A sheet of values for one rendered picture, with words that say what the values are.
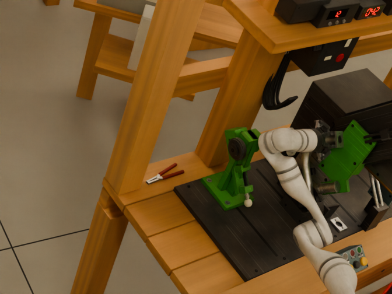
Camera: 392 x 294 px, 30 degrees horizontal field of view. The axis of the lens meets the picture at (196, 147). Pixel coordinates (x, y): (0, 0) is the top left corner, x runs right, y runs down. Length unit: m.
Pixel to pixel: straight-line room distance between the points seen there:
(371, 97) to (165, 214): 0.85
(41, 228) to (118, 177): 1.10
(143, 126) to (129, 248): 1.31
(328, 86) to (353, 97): 0.10
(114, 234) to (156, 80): 0.71
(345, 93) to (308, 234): 0.62
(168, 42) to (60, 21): 2.72
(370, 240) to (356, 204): 0.17
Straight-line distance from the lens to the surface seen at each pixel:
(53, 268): 3.30
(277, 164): 2.21
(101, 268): 2.74
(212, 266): 2.33
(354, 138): 2.46
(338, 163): 2.49
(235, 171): 2.44
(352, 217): 2.70
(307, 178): 2.53
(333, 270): 2.07
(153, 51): 2.08
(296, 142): 2.23
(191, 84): 2.37
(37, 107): 4.02
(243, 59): 2.37
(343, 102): 2.58
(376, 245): 2.66
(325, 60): 2.41
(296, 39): 2.19
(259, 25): 2.18
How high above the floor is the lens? 2.61
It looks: 40 degrees down
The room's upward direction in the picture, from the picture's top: 22 degrees clockwise
